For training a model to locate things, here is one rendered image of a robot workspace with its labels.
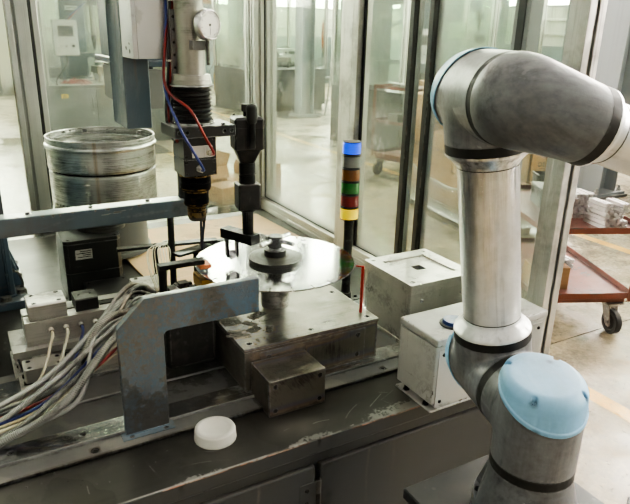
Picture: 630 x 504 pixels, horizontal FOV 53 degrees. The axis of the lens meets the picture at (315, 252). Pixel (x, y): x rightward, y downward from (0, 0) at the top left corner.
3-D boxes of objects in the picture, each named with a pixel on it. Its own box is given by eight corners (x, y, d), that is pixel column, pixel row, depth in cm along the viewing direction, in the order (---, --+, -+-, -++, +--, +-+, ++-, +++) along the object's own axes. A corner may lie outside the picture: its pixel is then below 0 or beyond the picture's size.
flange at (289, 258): (306, 253, 135) (306, 242, 134) (295, 271, 125) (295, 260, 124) (256, 249, 137) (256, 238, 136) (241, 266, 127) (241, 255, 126)
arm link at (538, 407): (514, 490, 82) (528, 400, 77) (470, 429, 94) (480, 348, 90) (596, 479, 84) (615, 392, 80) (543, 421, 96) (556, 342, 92)
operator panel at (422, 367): (498, 353, 137) (507, 290, 132) (538, 377, 128) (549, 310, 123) (394, 385, 124) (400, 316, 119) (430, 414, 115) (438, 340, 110)
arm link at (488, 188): (480, 437, 93) (466, 56, 73) (441, 383, 107) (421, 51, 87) (554, 418, 95) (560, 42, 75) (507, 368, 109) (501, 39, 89)
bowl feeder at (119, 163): (147, 231, 212) (139, 123, 200) (175, 260, 187) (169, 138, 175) (50, 244, 197) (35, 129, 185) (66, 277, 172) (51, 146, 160)
